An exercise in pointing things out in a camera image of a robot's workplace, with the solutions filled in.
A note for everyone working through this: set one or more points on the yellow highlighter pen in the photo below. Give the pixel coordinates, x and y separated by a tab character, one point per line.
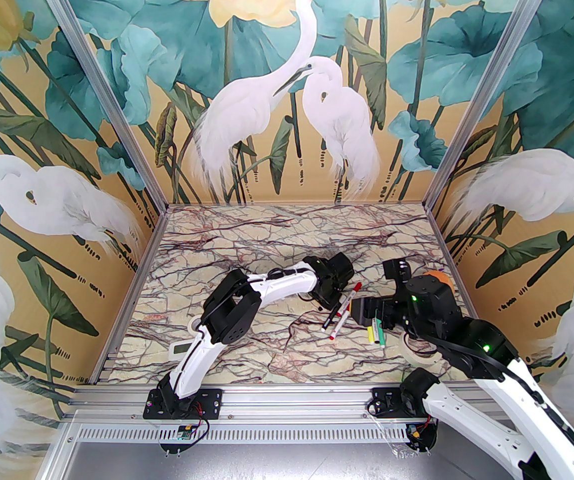
371	335

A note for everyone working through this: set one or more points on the green pen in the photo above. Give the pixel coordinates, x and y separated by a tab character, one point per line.
380	338

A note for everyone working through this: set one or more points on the black marker pen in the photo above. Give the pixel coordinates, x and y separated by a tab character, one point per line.
331	317

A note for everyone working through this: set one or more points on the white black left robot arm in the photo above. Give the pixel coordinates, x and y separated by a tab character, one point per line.
226	308

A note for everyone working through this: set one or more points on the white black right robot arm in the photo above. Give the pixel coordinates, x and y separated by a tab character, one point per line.
467	418

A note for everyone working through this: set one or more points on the orange plush toy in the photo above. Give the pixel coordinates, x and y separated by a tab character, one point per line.
442	277

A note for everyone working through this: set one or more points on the large masking tape roll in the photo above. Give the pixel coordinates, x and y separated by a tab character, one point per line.
417	360

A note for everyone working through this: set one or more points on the perforated metal strip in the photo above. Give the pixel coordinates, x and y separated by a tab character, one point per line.
292	433

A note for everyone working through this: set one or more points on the small white tape roll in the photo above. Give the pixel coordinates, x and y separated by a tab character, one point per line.
194	323

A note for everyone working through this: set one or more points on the grey metal panel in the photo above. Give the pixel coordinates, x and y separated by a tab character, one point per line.
292	463

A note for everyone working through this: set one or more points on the small green circuit board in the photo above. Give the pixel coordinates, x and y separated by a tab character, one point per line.
184	433

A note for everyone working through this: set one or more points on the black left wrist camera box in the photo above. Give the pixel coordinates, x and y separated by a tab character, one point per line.
343	265

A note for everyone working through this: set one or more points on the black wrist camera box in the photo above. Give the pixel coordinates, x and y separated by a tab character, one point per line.
397	269
343	265

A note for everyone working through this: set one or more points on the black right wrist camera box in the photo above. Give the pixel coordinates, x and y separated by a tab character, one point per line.
397	269

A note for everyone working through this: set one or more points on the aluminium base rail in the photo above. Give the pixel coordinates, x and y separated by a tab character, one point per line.
292	403

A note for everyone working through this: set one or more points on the small circuit board bracket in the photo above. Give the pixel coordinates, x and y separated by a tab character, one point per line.
417	438

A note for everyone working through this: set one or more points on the aluminium frame post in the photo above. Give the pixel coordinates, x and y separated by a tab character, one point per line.
471	118
120	118

